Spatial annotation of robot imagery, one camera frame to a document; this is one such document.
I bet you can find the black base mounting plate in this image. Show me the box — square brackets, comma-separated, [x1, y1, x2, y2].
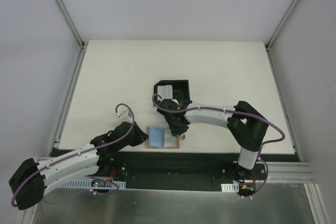
[95, 152, 265, 191]

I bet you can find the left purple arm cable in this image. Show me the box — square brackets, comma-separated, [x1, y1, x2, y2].
[10, 103, 136, 208]

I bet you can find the black card tray box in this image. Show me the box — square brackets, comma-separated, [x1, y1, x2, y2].
[153, 80, 190, 102]

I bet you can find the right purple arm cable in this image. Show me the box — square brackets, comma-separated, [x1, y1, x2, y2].
[152, 93, 286, 198]

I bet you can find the white cards stack in tray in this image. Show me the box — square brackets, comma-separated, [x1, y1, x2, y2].
[156, 85, 173, 99]

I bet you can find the white cable duct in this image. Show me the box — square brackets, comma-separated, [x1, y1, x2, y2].
[60, 178, 126, 190]
[220, 182, 239, 193]

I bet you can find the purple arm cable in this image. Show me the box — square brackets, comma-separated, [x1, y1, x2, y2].
[152, 93, 286, 198]
[10, 103, 136, 208]

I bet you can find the left table side rail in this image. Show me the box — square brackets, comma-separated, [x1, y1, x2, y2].
[48, 44, 87, 156]

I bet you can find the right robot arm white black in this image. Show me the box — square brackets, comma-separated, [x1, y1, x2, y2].
[154, 98, 268, 179]

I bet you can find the left white cable duct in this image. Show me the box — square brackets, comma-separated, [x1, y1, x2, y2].
[60, 178, 126, 190]

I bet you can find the tan leather card holder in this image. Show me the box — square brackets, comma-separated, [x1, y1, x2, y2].
[145, 126, 185, 149]

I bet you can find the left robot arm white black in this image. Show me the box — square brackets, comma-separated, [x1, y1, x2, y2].
[8, 122, 148, 210]

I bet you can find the aluminium frame post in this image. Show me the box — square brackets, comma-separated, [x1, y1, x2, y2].
[54, 0, 86, 49]
[265, 0, 301, 51]

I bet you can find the right white cable duct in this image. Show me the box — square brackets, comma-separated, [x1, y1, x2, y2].
[220, 182, 239, 193]

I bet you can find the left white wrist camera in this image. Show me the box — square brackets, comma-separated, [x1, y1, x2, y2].
[116, 109, 132, 123]

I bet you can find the right aluminium frame post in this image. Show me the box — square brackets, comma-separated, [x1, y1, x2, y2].
[265, 0, 301, 51]

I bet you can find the aluminium cross rail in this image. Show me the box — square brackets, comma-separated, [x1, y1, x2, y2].
[267, 162, 317, 184]

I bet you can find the left aluminium frame post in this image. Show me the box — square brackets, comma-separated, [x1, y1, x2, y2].
[54, 0, 86, 49]

